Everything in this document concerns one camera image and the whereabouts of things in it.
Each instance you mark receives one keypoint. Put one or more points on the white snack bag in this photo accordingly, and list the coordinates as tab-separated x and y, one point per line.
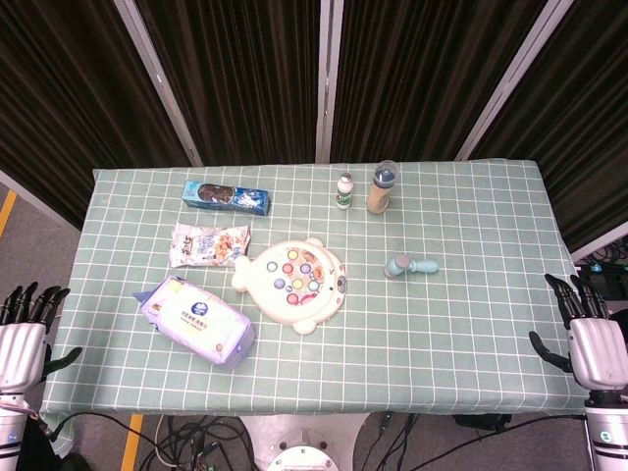
210	245

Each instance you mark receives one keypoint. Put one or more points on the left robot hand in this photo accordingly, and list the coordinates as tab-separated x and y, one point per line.
19	343

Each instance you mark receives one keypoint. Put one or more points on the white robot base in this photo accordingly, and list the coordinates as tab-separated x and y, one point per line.
304	446

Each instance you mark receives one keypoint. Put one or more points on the green checkered tablecloth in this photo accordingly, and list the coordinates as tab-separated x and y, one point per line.
441	319

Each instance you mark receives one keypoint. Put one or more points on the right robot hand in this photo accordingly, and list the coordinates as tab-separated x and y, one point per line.
591	348

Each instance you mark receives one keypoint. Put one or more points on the grey metal partition post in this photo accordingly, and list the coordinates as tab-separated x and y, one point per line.
164	81
510	81
326	81

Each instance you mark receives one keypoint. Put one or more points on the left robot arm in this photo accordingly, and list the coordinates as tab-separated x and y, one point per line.
12	432

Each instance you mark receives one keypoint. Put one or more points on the small white drink bottle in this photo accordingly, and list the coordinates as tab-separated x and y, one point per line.
344	192

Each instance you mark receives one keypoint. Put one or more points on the cream fishing game toy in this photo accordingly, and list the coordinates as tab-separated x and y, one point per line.
294	284

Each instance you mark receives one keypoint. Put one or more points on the purple tissue pack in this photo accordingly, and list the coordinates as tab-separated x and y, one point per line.
196	321

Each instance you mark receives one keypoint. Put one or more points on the beige bottle with blue cap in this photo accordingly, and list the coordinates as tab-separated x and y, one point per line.
382	189

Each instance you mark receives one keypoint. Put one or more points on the small teal handheld toy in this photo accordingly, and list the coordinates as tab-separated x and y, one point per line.
409	265

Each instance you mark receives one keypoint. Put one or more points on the black electronics box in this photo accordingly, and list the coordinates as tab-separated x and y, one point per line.
601	282

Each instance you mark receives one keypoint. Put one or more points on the blue cookie box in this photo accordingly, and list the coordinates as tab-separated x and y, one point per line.
227	197

